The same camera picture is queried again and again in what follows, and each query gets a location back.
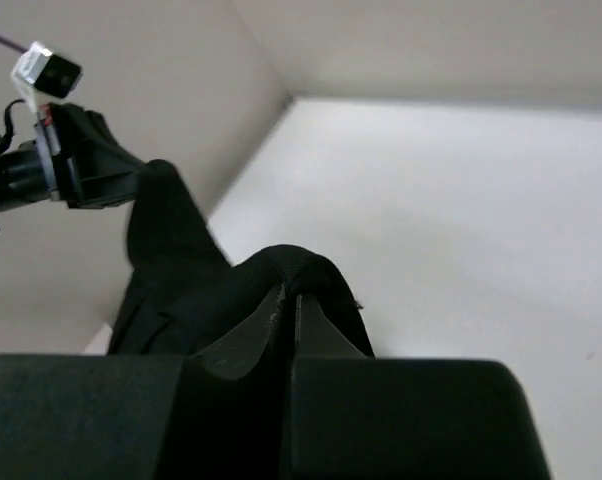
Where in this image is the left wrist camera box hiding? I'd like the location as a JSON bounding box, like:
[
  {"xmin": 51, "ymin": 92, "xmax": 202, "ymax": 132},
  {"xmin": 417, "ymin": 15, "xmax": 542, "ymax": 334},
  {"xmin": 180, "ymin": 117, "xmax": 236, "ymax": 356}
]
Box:
[{"xmin": 10, "ymin": 41, "xmax": 83, "ymax": 114}]

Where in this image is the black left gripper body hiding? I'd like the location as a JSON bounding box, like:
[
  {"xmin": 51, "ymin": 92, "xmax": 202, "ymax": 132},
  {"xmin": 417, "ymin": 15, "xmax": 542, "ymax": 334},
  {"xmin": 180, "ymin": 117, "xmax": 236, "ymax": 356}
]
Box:
[{"xmin": 0, "ymin": 102, "xmax": 144, "ymax": 210}]

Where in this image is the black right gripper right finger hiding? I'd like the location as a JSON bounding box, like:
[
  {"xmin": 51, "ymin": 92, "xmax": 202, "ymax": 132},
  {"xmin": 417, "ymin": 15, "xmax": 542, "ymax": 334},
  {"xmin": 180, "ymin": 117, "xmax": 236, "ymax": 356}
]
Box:
[{"xmin": 290, "ymin": 296, "xmax": 551, "ymax": 479}]

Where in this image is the black pleated skirt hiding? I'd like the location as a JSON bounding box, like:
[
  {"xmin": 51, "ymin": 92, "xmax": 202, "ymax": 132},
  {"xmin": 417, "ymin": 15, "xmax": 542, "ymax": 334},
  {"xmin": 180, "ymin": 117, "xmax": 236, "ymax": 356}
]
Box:
[{"xmin": 107, "ymin": 160, "xmax": 373, "ymax": 356}]

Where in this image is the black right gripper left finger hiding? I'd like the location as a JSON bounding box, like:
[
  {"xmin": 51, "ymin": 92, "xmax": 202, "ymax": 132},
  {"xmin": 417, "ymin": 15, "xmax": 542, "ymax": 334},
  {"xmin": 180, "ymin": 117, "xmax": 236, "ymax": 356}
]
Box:
[{"xmin": 0, "ymin": 288, "xmax": 285, "ymax": 479}]

